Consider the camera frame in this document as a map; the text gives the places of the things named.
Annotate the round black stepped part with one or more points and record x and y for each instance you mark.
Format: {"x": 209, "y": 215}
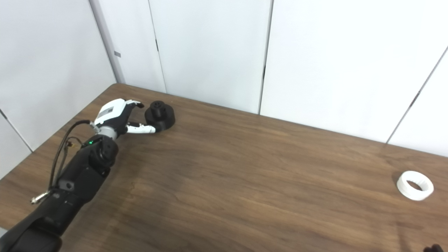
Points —
{"x": 167, "y": 119}

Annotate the gray wall corner post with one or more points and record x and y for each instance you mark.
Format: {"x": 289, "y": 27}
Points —
{"x": 105, "y": 38}

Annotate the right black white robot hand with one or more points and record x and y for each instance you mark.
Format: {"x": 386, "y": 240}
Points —
{"x": 433, "y": 249}

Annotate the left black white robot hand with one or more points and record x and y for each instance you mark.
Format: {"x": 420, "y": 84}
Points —
{"x": 112, "y": 110}

